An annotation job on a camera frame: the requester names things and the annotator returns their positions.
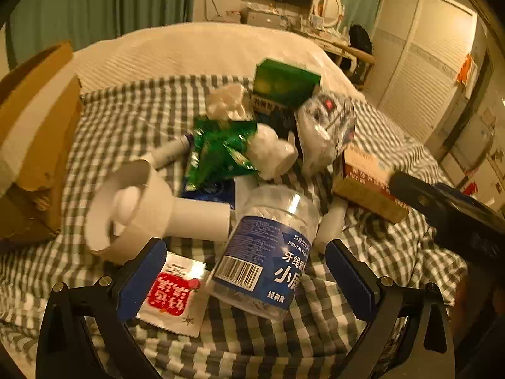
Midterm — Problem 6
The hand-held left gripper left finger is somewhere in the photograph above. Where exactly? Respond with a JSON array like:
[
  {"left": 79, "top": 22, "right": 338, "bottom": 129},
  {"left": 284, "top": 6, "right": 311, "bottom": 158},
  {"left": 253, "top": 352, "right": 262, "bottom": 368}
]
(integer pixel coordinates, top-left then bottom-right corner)
[{"left": 37, "top": 238, "right": 167, "bottom": 379}]

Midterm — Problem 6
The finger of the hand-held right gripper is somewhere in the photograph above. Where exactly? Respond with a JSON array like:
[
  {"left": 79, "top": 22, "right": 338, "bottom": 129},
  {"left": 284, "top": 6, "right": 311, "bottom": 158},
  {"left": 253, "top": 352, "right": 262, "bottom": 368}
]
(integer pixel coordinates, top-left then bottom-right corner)
[{"left": 389, "top": 171, "right": 447, "bottom": 222}]

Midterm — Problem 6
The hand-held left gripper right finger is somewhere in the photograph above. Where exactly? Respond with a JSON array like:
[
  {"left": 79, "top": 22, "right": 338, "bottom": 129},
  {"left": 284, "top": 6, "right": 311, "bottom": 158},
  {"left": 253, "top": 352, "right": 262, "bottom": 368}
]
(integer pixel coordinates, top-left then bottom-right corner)
[{"left": 325, "top": 239, "right": 452, "bottom": 379}]

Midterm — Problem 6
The white sachet with red label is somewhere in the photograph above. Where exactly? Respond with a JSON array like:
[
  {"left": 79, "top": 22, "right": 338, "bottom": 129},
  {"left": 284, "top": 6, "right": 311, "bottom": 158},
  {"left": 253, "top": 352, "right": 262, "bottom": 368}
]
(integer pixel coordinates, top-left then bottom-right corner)
[{"left": 136, "top": 252, "right": 208, "bottom": 339}]

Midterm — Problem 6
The clear jar with blue label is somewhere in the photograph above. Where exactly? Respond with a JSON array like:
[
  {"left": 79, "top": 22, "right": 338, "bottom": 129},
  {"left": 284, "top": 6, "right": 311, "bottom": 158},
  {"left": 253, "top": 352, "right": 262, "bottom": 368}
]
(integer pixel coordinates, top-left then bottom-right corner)
[{"left": 205, "top": 185, "right": 321, "bottom": 321}]

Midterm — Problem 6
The white figurine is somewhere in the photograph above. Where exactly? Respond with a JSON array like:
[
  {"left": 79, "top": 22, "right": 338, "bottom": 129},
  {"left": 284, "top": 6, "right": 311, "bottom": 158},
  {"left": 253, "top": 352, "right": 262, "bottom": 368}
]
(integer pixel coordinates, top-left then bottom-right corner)
[{"left": 247, "top": 123, "right": 299, "bottom": 179}]

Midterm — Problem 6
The brown cardboard box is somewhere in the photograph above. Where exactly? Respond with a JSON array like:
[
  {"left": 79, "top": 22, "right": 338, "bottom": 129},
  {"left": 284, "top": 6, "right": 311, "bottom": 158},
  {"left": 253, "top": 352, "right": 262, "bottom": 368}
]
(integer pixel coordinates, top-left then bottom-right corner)
[{"left": 0, "top": 40, "right": 84, "bottom": 250}]

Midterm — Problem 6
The brown and red carton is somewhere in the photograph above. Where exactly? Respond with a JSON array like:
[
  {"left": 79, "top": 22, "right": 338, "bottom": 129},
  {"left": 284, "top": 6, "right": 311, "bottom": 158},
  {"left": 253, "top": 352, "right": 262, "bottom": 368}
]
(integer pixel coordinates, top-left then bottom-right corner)
[{"left": 330, "top": 147, "right": 410, "bottom": 224}]

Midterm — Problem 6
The small white bottle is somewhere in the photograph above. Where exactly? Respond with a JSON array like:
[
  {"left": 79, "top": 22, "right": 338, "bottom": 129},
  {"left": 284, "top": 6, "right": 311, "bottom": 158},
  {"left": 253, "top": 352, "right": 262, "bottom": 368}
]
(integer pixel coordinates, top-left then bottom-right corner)
[{"left": 317, "top": 196, "right": 348, "bottom": 248}]

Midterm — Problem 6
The white handheld fan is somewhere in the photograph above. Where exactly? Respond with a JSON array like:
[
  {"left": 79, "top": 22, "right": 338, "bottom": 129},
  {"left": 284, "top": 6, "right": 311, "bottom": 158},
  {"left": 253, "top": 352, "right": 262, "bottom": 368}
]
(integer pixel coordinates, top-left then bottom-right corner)
[{"left": 84, "top": 161, "right": 232, "bottom": 266}]

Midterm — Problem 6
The dark blue packet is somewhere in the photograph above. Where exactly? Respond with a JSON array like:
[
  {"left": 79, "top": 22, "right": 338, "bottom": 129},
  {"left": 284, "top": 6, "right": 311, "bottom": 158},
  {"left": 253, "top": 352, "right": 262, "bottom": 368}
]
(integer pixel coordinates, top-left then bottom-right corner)
[{"left": 181, "top": 181, "right": 236, "bottom": 211}]

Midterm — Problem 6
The clear plastic bag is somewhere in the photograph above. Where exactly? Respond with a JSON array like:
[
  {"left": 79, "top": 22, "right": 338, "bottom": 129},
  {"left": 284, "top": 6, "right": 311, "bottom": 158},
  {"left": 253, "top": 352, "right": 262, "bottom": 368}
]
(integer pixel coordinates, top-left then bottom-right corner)
[{"left": 295, "top": 91, "right": 357, "bottom": 176}]

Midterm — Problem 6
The white tube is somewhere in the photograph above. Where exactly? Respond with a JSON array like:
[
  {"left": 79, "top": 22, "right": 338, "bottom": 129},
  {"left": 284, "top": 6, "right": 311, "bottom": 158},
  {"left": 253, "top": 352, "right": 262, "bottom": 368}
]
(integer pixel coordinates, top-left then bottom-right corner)
[{"left": 151, "top": 133, "right": 195, "bottom": 169}]

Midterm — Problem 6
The orange tag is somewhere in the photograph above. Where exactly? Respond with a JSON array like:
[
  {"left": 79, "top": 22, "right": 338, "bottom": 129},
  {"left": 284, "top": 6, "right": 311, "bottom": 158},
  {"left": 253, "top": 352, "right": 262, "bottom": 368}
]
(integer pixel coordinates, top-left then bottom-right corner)
[{"left": 455, "top": 52, "right": 477, "bottom": 88}]

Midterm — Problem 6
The white louvred wardrobe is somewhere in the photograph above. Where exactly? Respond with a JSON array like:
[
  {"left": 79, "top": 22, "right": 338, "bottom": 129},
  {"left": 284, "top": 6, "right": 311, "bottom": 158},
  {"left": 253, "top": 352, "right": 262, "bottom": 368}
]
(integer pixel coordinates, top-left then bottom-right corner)
[{"left": 362, "top": 0, "right": 481, "bottom": 143}]

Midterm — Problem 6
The green snack packet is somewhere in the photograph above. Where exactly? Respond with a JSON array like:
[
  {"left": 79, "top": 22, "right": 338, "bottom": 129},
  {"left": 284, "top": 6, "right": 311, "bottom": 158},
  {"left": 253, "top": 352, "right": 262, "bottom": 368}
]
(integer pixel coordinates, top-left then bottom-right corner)
[{"left": 185, "top": 117, "right": 260, "bottom": 199}]

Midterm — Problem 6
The grey checked blanket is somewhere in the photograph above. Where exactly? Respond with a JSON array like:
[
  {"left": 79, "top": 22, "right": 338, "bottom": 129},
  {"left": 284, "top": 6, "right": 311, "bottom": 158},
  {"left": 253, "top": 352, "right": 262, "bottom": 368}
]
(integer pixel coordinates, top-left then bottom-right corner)
[{"left": 0, "top": 74, "right": 468, "bottom": 379}]

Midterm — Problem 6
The cream desk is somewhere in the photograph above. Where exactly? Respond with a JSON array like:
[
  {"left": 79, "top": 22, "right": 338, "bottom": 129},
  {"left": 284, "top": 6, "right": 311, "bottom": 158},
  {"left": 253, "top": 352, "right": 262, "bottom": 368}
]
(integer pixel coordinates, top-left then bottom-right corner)
[{"left": 298, "top": 27, "right": 376, "bottom": 84}]

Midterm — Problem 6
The black backpack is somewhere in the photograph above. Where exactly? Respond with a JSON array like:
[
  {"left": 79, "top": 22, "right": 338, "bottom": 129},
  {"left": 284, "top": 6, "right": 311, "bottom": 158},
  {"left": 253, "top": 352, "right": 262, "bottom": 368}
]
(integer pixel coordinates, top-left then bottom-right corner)
[{"left": 349, "top": 24, "right": 374, "bottom": 55}]

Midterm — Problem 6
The green carton box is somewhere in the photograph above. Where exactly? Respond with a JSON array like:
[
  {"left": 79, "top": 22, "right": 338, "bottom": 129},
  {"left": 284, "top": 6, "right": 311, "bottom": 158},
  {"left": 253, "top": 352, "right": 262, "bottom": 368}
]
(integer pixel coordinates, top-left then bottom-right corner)
[{"left": 252, "top": 58, "right": 321, "bottom": 110}]

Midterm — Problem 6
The crumpled white tissue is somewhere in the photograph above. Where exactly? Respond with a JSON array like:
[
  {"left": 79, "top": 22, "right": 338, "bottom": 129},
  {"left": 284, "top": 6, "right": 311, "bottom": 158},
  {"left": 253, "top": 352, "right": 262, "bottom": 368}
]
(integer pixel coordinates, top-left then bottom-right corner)
[{"left": 206, "top": 83, "right": 254, "bottom": 122}]

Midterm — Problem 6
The round white mirror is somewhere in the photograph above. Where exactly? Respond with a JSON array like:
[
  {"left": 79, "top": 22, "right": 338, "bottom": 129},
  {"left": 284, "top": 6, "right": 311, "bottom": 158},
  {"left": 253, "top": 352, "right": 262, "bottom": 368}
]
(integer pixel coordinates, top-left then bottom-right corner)
[{"left": 313, "top": 0, "right": 345, "bottom": 29}]

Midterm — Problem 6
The white device box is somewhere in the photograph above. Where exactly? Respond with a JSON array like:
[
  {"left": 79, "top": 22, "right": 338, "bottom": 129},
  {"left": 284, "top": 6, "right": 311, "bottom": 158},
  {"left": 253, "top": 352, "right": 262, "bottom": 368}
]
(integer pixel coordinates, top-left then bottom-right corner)
[{"left": 240, "top": 1, "right": 302, "bottom": 29}]

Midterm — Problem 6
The white quilt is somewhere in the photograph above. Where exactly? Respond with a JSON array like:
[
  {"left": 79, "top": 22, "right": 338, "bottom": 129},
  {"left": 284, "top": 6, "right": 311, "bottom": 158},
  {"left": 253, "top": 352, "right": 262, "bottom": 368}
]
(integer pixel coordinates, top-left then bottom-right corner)
[{"left": 73, "top": 21, "right": 365, "bottom": 101}]

